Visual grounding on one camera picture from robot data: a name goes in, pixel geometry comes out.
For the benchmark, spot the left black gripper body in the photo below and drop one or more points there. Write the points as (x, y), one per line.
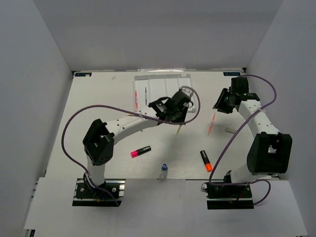
(179, 115)

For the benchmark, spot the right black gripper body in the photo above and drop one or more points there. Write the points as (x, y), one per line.
(227, 107)

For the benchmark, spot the pink pen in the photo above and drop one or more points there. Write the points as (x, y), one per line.
(136, 100)

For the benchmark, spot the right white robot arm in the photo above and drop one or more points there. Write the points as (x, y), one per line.
(270, 151)

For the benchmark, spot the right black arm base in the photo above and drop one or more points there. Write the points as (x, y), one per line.
(229, 197)

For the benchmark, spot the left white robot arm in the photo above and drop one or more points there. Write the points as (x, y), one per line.
(102, 136)

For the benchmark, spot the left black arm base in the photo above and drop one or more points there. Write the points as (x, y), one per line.
(85, 197)

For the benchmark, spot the orange pen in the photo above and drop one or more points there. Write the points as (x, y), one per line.
(211, 124)

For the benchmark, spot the white eraser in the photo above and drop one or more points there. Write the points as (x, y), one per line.
(229, 130)

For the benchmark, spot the white compartment tray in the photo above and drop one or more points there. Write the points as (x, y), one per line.
(159, 86)

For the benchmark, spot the pink highlighter black cap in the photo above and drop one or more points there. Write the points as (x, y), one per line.
(140, 151)

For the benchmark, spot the small blue-capped bottle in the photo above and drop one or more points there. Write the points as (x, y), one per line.
(164, 171)

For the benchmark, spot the orange highlighter black cap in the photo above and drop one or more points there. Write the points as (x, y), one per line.
(206, 161)

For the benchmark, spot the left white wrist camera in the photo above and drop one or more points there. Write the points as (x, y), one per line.
(188, 91)

